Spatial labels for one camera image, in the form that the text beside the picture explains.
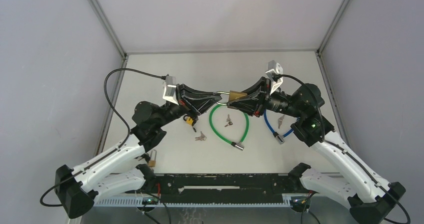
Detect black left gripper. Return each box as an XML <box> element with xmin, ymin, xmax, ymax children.
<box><xmin>158</xmin><ymin>85</ymin><xmax>225</xmax><ymax>128</ymax></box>

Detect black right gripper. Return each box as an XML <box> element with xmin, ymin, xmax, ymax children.
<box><xmin>225</xmin><ymin>76</ymin><xmax>301</xmax><ymax>118</ymax></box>

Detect yellow tag padlock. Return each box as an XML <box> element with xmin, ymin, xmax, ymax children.
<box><xmin>183</xmin><ymin>115</ymin><xmax>198</xmax><ymax>133</ymax></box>

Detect large brass padlock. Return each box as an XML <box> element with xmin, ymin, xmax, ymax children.
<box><xmin>213</xmin><ymin>90</ymin><xmax>247</xmax><ymax>106</ymax></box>

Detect blue lock silver keys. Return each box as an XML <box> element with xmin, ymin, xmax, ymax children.
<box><xmin>277</xmin><ymin>115</ymin><xmax>285</xmax><ymax>129</ymax></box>

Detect green lock silver keys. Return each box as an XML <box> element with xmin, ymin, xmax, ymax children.
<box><xmin>225</xmin><ymin>114</ymin><xmax>233</xmax><ymax>127</ymax></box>

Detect brass padlock silver keys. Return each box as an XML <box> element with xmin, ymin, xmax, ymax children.
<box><xmin>195</xmin><ymin>131</ymin><xmax>207</xmax><ymax>141</ymax></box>

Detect blue cable lock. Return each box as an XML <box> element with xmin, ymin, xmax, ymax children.
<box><xmin>263</xmin><ymin>111</ymin><xmax>294</xmax><ymax>145</ymax></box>

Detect green cable lock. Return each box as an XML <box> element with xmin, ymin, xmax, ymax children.
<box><xmin>208</xmin><ymin>104</ymin><xmax>250</xmax><ymax>151</ymax></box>

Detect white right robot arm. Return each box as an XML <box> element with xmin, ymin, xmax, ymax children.
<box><xmin>227</xmin><ymin>77</ymin><xmax>406</xmax><ymax>224</ymax></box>

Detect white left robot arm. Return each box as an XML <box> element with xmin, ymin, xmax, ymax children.
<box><xmin>54</xmin><ymin>84</ymin><xmax>222</xmax><ymax>219</ymax></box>

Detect orange black padlock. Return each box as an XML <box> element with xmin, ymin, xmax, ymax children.
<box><xmin>137</xmin><ymin>153</ymin><xmax>151</xmax><ymax>163</ymax></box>

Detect small brass padlock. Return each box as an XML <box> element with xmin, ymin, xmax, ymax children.
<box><xmin>147</xmin><ymin>149</ymin><xmax>157</xmax><ymax>168</ymax></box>

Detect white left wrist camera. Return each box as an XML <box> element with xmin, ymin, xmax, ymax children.
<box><xmin>162</xmin><ymin>75</ymin><xmax>178</xmax><ymax>105</ymax></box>

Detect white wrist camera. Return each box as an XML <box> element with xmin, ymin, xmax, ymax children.
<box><xmin>265</xmin><ymin>60</ymin><xmax>283</xmax><ymax>95</ymax></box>
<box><xmin>162</xmin><ymin>75</ymin><xmax>178</xmax><ymax>105</ymax></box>

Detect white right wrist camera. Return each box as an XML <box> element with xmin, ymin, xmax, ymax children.
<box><xmin>265</xmin><ymin>60</ymin><xmax>283</xmax><ymax>95</ymax></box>

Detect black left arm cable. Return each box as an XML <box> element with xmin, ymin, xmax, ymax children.
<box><xmin>39</xmin><ymin>68</ymin><xmax>170</xmax><ymax>208</ymax></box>

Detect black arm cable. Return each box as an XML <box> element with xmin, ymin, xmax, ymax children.
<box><xmin>274</xmin><ymin>74</ymin><xmax>412</xmax><ymax>224</ymax></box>
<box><xmin>39</xmin><ymin>68</ymin><xmax>170</xmax><ymax>208</ymax></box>

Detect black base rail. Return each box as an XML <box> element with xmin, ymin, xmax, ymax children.
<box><xmin>152</xmin><ymin>173</ymin><xmax>309</xmax><ymax>206</ymax></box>

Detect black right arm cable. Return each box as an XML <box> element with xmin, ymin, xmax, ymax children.
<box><xmin>274</xmin><ymin>74</ymin><xmax>412</xmax><ymax>224</ymax></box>

